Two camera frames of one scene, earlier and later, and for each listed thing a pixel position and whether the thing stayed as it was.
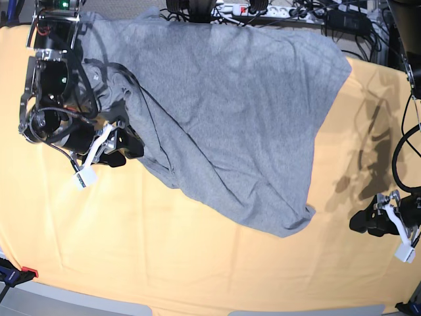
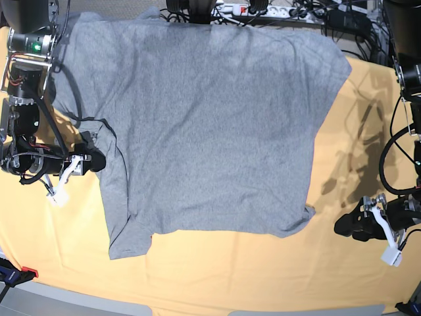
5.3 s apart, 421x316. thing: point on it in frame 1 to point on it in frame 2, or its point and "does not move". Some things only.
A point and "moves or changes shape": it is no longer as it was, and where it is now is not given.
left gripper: [91, 142] to [94, 160]
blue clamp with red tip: [12, 276] does not move
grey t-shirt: [237, 114] moves or changes shape
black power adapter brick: [348, 21] does not move
